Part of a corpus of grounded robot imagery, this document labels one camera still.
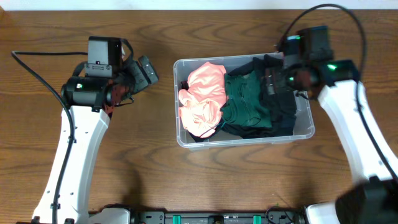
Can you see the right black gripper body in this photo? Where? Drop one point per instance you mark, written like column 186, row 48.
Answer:
column 294, row 78

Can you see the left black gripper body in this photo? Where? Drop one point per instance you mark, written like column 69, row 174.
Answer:
column 137, row 76

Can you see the dark green taped garment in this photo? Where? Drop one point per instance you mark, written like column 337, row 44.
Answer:
column 243, row 114

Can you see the pink satin garment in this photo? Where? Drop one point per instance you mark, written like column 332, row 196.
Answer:
column 200, row 112

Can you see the black garment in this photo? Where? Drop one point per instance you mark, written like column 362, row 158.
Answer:
column 281, row 104
column 247, row 68

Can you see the dark navy garment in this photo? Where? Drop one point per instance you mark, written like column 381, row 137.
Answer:
column 284, row 125

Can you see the red navy plaid shirt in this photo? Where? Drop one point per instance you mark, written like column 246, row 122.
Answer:
column 184, row 85

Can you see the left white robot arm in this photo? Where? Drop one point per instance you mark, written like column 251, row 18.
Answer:
column 88, row 103

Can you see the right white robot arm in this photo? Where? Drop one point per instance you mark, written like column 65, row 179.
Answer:
column 373, row 198

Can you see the clear plastic storage bin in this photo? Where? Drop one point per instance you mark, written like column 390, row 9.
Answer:
column 304, row 127

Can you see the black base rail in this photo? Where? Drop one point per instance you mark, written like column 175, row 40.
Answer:
column 202, row 217

